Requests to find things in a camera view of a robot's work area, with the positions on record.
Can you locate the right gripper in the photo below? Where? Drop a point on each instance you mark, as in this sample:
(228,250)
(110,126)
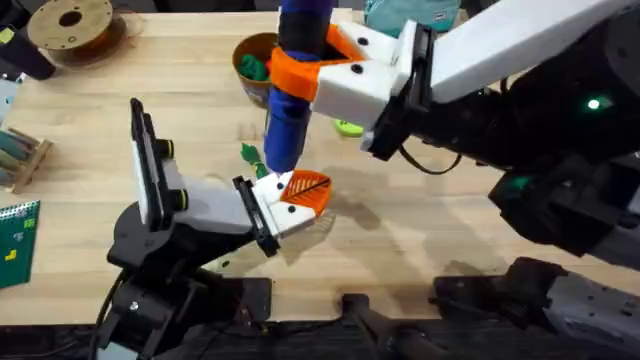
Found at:
(500,45)

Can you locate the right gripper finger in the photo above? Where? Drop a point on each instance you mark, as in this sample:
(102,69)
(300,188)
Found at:
(350,90)

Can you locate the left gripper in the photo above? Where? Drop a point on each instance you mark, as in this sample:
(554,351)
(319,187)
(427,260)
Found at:
(210,205)

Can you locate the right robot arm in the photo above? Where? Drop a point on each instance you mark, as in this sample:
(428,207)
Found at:
(550,215)

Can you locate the green disc with holes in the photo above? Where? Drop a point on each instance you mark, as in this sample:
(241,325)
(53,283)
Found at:
(347,130)

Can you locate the teal zip bag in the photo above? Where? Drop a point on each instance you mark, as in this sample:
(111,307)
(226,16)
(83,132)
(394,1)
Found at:
(400,15)

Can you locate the green toy asparagus bundle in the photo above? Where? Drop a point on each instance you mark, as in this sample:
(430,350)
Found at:
(248,154)

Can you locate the round toy tub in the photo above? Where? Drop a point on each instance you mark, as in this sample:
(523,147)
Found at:
(242,50)

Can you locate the small wooden rack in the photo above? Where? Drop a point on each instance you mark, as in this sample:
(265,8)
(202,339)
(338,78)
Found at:
(30,165)

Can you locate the green board with toy blocks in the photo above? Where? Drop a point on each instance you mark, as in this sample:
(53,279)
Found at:
(20,250)

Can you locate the cardboard filament spool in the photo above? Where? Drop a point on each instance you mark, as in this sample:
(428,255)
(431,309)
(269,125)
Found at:
(85,25)

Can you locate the black device with yellow sticker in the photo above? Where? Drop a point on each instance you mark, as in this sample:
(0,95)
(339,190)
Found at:
(27,57)

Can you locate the black rail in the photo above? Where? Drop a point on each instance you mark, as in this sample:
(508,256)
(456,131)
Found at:
(310,345)

